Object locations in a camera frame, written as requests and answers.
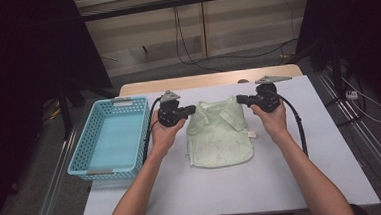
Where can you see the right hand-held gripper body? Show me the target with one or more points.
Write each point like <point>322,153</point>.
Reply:
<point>268,97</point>

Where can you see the wooden table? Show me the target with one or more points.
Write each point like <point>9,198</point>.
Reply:
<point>210,79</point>

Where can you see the person's right hand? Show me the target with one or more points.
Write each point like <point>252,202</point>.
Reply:
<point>274,124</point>

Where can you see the black tripod stand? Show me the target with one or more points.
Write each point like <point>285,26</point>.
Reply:
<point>64,108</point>

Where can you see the black metal bar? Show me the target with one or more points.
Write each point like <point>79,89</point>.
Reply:
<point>139,8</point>

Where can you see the white power adapter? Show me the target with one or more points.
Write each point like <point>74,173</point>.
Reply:
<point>351,94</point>

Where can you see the narrow black curtain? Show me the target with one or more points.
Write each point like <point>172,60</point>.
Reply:
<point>367,26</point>

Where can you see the white table cover sheet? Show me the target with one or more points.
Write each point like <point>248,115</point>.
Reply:
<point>217,192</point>

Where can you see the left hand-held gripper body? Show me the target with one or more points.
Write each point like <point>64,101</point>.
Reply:
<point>169,114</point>

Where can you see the light green baby shirt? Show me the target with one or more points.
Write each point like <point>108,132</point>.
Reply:
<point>218,136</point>

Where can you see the wide black curtain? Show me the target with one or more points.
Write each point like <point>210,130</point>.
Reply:
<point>15,64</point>

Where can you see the person's left hand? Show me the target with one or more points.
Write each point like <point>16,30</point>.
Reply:
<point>162,139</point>

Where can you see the aluminium floor rail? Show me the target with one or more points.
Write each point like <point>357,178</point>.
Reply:
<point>51,189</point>
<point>367,136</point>

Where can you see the blue plastic basket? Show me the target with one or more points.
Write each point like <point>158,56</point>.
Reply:
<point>113,139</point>

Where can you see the black metal stand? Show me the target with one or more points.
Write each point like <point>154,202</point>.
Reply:
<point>335,68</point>

